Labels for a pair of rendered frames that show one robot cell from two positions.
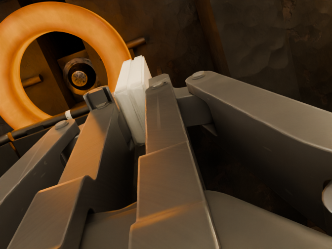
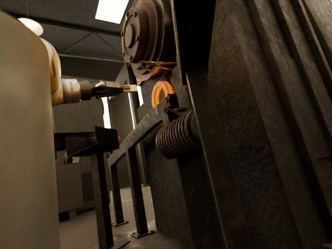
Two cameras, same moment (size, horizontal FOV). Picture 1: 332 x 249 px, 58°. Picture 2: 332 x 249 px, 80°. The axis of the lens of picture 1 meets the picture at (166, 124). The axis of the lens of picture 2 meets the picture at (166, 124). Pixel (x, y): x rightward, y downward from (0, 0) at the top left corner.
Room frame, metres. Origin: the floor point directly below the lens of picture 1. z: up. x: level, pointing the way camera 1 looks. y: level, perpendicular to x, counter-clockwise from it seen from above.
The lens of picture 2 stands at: (-0.18, -0.71, 0.37)
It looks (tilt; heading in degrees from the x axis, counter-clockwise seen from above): 13 degrees up; 55
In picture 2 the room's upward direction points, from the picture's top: 11 degrees counter-clockwise
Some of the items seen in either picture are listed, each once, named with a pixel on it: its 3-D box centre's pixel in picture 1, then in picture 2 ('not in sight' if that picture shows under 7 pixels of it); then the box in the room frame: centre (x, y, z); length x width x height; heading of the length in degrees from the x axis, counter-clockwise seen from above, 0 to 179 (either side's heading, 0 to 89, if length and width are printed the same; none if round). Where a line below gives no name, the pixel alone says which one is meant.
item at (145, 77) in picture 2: not in sight; (148, 39); (0.39, 0.10, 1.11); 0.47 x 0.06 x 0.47; 86
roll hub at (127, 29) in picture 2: not in sight; (132, 36); (0.29, 0.11, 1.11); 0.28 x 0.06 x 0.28; 86
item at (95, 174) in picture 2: not in sight; (97, 186); (0.16, 0.65, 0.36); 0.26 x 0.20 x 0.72; 121
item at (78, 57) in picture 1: (98, 64); not in sight; (0.64, 0.09, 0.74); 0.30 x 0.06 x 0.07; 176
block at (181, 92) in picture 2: (249, 67); (190, 91); (0.39, -0.13, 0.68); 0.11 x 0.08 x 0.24; 176
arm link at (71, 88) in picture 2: not in sight; (70, 91); (-0.06, 0.02, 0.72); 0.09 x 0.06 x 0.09; 86
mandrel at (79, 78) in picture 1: (90, 70); not in sight; (0.55, 0.09, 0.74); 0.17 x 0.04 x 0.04; 176
